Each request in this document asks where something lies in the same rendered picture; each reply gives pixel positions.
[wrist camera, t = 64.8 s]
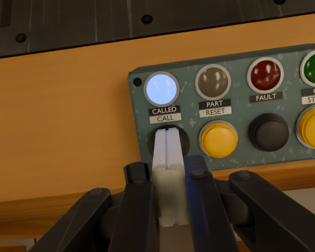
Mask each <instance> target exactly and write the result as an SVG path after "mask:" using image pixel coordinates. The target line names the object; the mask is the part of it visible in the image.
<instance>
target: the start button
mask: <svg viewBox="0 0 315 252"><path fill-rule="evenodd" d="M299 135H300V137H301V139H302V140H303V141H304V142H305V143H306V144H308V145H309V146H311V147H312V148H315V108H313V109H311V110H309V111H308V112H307V113H306V114H305V115H304V116H303V117H302V119H301V121H300V123H299Z"/></svg>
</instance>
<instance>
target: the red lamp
mask: <svg viewBox="0 0 315 252"><path fill-rule="evenodd" d="M280 78H281V70H280V68H279V66H278V65H277V64H276V63H275V62H273V61H271V60H263V61H261V62H259V63H257V64H256V65H255V66H254V67H253V69H252V71H251V74H250V79H251V83H252V84H253V86H254V87H255V88H257V89H258V90H261V91H267V90H270V89H272V88H274V87H275V86H276V85H277V84H278V83H279V81H280Z"/></svg>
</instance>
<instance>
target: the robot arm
mask: <svg viewBox="0 0 315 252"><path fill-rule="evenodd" d="M123 171H124V177H125V182H126V185H125V189H124V191H122V192H119V193H116V194H112V195H111V191H110V189H108V188H104V187H101V188H99V187H97V188H93V189H92V190H90V191H87V192H86V193H85V194H84V195H83V196H82V197H81V198H80V199H79V200H78V201H77V202H76V203H75V204H74V205H73V206H72V207H71V208H70V209H69V210H68V211H67V212H66V213H65V214H64V215H63V216H62V217H61V218H60V219H59V220H58V221H57V222H56V223H55V224H54V225H53V226H52V227H51V228H50V229H49V230H48V231H47V232H46V233H45V234H44V235H43V236H42V237H41V238H40V239H39V240H38V241H37V242H36V243H35V244H34V245H33V246H32V247H31V248H30V249H29V250H28V251H27V252H160V225H162V227H170V226H174V224H178V226H179V225H189V222H190V226H191V234H192V240H193V247H194V252H240V249H239V246H238V243H237V241H236V238H235V235H234V232H233V230H234V231H235V233H236V234H237V235H238V236H239V237H240V239H241V240H242V241H243V242H244V243H245V245H246V246H247V247H248V248H249V250H250V251H251V252H315V214H314V213H312V212H311V211H309V210H308V209H306V208H305V207H304V206H302V205H301V204H299V203H298V202H297V201H295V200H294V199H292V198H291V197H289V196H288V195H287V194H285V193H284V192H282V191H281V190H279V189H278V188H277V187H275V186H274V185H272V184H271V183H270V182H268V181H267V180H265V179H264V178H262V177H261V176H260V175H258V174H257V173H255V172H253V171H248V170H240V171H235V172H232V173H231V174H230V175H229V176H228V180H219V179H215V178H214V177H213V174H212V173H211V172H210V171H209V170H208V167H207V165H206V162H205V159H204V157H203V156H201V155H199V154H197V155H189V156H183V155H182V148H181V142H180V136H179V129H177V128H176V127H173V128H169V129H168V130H165V129H158V130H157V131H156V133H155V143H154V153H153V161H137V162H132V163H130V164H127V165H126V166H125V167H124V168H123ZM231 224H232V227H231ZM232 228H233V230H232Z"/></svg>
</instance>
